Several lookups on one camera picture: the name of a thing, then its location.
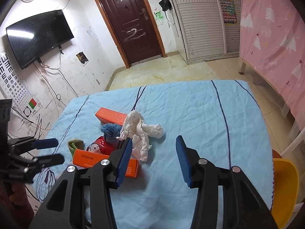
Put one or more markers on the orange cardboard box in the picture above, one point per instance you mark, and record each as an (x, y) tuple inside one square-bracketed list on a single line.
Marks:
[(90, 158), (109, 115)]

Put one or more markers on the white metal chair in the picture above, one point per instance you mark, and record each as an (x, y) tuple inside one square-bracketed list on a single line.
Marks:
[(293, 143)]

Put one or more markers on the green felt piece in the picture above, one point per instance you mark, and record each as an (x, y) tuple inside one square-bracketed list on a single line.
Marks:
[(76, 146)]

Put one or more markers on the eye chart poster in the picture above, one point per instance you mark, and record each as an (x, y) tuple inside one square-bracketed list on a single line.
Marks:
[(12, 83)]

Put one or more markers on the small black hanging bag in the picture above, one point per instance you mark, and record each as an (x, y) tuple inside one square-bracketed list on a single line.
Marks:
[(165, 3)]

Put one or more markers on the person's left forearm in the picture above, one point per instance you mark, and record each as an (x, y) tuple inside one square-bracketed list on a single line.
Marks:
[(23, 216)]

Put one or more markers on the blue knit sock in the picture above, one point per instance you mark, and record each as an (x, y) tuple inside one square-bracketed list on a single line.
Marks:
[(110, 130)]

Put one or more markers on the wooden bunk bed frame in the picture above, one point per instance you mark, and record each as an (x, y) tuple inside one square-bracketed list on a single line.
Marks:
[(241, 68)]

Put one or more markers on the red sock with face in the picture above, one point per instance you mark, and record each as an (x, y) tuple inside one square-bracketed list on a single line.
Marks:
[(101, 146)]

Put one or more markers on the dark brown door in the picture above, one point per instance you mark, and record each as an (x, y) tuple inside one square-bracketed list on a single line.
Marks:
[(129, 21)]

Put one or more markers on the white slatted wardrobe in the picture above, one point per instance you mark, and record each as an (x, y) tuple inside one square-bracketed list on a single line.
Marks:
[(197, 19)]

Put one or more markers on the white tissue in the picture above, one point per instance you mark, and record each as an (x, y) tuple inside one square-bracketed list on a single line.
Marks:
[(137, 128)]

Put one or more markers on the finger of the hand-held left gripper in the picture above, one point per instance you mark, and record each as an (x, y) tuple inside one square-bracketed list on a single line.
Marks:
[(53, 159), (47, 143)]

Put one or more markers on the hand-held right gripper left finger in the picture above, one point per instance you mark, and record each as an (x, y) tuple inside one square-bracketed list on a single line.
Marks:
[(124, 162)]

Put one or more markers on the pink tree print curtain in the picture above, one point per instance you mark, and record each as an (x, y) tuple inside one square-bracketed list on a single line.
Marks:
[(269, 28)]

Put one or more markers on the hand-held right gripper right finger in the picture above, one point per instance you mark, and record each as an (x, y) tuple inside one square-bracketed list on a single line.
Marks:
[(183, 164)]

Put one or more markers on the black wall television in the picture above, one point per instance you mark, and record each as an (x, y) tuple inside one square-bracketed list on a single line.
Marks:
[(39, 43)]

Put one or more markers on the colourful chart poster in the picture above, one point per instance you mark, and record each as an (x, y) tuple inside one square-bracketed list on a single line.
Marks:
[(227, 6)]

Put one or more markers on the yellow chair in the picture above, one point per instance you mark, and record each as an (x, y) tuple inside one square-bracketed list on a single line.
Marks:
[(286, 190)]

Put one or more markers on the person's left hand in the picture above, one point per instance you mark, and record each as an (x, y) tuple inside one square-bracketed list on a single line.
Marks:
[(18, 192)]

